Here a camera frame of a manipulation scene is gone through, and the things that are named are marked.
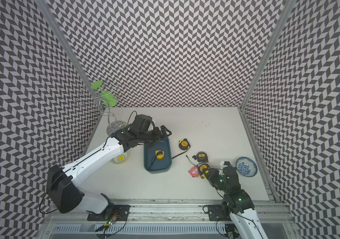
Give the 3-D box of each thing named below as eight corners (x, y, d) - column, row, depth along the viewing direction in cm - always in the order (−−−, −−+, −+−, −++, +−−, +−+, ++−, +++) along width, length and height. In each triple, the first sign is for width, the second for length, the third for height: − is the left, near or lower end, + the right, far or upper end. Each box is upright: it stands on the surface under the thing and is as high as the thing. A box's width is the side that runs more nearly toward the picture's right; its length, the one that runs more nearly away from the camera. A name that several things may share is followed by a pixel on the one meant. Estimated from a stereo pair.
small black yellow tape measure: (192, 162, 91) (192, 160, 89) (191, 154, 94) (192, 152, 92) (207, 162, 91) (208, 160, 89) (206, 154, 94) (206, 152, 92)
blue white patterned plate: (233, 169, 89) (235, 165, 85) (237, 158, 94) (240, 154, 90) (252, 179, 85) (255, 176, 81) (256, 167, 90) (259, 164, 86)
